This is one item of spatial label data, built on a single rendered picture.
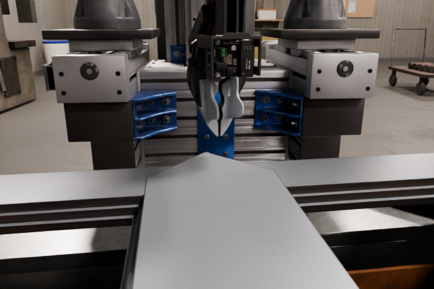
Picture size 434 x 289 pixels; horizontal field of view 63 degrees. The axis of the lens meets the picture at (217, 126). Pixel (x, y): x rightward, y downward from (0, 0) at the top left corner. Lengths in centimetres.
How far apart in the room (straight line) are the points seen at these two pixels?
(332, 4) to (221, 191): 56
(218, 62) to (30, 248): 46
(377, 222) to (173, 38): 67
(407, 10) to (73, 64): 1176
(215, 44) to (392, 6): 1156
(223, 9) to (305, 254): 29
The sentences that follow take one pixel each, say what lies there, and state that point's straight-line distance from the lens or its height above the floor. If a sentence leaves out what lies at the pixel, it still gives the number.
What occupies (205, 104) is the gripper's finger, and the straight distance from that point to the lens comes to 52.
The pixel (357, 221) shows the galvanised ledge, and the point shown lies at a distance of 76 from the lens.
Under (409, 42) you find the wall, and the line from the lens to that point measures 1233.
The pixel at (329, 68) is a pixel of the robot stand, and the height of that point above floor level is 97.
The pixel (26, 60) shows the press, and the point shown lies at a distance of 549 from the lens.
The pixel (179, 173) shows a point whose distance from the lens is 50.
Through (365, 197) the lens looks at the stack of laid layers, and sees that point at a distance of 52.
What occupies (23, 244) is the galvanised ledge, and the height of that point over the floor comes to 68.
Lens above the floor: 105
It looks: 16 degrees down
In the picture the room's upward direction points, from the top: straight up
